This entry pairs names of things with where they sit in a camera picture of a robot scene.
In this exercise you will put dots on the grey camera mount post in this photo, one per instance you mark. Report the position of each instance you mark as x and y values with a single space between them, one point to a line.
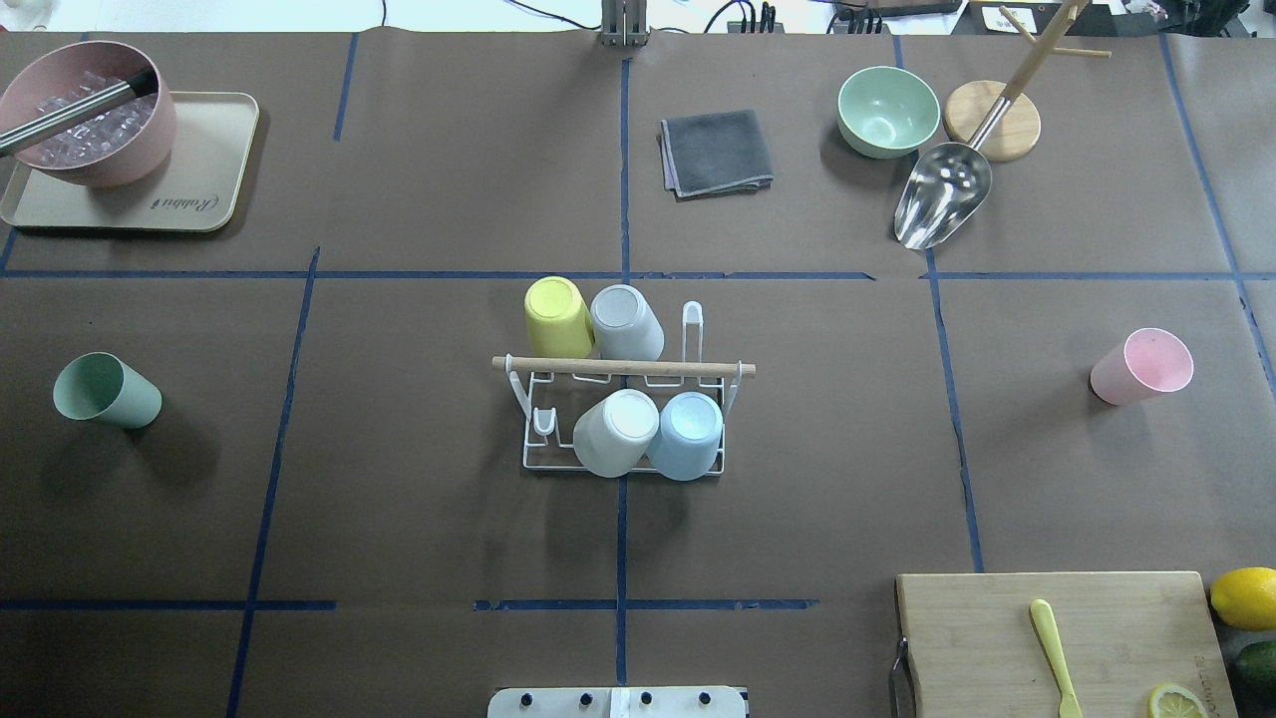
624 23

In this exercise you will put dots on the whole yellow lemon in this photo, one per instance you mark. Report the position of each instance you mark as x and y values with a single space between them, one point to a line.
1244 598

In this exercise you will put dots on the light blue cup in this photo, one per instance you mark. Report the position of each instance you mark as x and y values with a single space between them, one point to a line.
687 442

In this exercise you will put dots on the wooden mug tree stand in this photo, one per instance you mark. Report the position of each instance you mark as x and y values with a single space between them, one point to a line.
1012 135

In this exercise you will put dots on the yellow plastic knife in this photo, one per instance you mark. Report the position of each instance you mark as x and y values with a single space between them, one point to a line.
1047 629

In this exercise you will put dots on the green cup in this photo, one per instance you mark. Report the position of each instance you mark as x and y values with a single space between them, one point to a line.
101 388

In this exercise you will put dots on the mint green bowl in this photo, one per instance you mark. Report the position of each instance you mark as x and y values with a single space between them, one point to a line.
886 112

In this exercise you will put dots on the lemon slice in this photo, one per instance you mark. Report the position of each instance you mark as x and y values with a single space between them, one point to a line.
1171 700

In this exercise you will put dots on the grey folded cloth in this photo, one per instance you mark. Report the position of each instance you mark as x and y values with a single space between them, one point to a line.
714 153

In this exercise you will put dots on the white cup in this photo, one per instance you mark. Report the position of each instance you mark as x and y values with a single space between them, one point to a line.
611 437

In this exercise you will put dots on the metal tongs black handle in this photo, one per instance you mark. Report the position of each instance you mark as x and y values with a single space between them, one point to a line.
141 84

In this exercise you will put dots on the pink cup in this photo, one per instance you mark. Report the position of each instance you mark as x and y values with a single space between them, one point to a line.
1151 362

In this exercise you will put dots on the white wire cup rack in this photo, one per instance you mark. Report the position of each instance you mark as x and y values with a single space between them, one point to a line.
554 392

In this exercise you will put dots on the metal scoop wooden handle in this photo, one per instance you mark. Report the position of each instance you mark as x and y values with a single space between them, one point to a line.
949 182

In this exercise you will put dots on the beige serving tray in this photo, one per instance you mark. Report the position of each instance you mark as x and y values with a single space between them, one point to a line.
194 190

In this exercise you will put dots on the green avocado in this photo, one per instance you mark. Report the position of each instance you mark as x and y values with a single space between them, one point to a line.
1254 666

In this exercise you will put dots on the grey cup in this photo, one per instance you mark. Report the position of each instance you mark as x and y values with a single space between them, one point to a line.
624 325

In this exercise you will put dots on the yellow cup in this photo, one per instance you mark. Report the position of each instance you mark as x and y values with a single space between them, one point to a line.
558 322

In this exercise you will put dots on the pink bowl with ice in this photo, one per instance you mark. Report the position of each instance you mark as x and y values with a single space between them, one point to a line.
120 146

